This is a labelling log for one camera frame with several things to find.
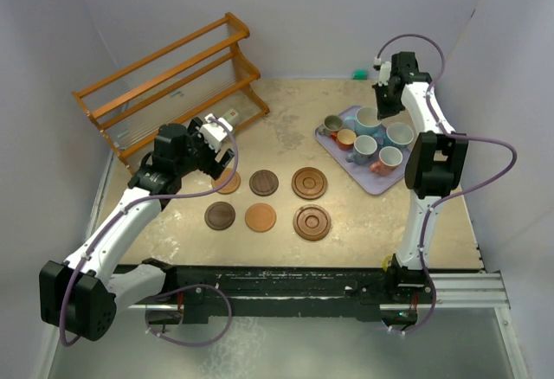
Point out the green object by wall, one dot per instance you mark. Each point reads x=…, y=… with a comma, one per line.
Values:
x=360, y=74

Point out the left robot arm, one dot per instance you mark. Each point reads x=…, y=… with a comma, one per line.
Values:
x=82, y=295

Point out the green staples box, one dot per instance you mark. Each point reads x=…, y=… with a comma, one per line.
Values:
x=232, y=117

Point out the ringed brown coaster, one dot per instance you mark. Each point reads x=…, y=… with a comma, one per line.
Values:
x=312, y=222
x=309, y=183

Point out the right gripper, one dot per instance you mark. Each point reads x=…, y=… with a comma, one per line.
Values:
x=384, y=111

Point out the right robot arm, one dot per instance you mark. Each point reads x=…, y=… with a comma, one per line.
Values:
x=433, y=169

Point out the light wooden coaster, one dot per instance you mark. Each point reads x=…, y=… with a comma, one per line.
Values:
x=228, y=182
x=260, y=217

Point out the orange wooden three-tier shelf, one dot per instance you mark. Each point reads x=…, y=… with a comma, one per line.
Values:
x=208, y=66

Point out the pink mug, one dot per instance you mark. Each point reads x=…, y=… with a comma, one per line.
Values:
x=389, y=159

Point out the dark walnut coaster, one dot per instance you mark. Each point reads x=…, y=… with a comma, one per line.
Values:
x=219, y=215
x=263, y=183

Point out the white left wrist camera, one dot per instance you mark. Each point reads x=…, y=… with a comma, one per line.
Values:
x=215, y=130

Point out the large light blue mug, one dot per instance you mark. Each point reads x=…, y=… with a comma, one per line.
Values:
x=364, y=121

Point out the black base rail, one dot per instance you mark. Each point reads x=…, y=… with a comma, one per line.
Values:
x=365, y=294

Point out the teal patterned mug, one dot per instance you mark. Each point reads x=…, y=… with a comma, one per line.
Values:
x=399, y=135

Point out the orange cup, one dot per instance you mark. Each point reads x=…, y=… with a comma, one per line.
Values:
x=344, y=139

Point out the yellow tape roll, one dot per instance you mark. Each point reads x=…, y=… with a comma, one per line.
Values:
x=387, y=262

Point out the blue mug on tray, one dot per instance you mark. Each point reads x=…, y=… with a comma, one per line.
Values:
x=364, y=148

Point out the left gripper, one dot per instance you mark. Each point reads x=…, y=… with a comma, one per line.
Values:
x=211, y=167

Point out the lavender tray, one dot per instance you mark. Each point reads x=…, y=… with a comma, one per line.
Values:
x=371, y=183

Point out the small grey green cup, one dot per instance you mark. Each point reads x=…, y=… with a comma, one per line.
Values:
x=331, y=123

